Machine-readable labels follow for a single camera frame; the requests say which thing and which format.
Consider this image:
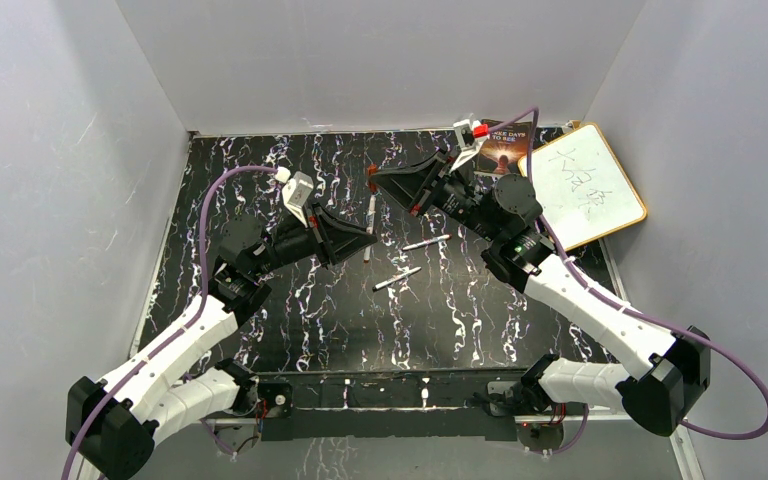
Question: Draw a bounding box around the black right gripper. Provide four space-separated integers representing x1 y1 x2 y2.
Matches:
371 146 502 243

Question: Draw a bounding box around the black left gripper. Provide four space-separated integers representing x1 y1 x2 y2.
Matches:
252 199 377 278

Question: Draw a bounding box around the red pen cap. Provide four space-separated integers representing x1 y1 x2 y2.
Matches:
367 164 378 194

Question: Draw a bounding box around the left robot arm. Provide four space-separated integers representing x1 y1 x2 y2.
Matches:
62 202 377 479

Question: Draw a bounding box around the white marker pen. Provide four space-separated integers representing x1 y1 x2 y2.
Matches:
401 234 451 252

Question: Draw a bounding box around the white marker black end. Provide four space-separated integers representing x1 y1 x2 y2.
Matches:
372 267 422 292

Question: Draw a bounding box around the dark paperback book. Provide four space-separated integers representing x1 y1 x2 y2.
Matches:
474 121 532 176

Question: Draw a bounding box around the yellow framed whiteboard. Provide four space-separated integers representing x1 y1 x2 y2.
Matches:
518 123 648 251

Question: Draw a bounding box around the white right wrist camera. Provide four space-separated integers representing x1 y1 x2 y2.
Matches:
450 119 489 172

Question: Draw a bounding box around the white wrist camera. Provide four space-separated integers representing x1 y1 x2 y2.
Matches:
450 119 489 172
274 167 313 228

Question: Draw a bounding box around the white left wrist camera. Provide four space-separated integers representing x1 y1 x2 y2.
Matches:
274 167 313 228

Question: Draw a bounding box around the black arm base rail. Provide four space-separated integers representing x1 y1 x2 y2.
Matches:
211 367 617 458

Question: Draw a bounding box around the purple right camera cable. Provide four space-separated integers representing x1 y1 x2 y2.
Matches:
486 107 768 442

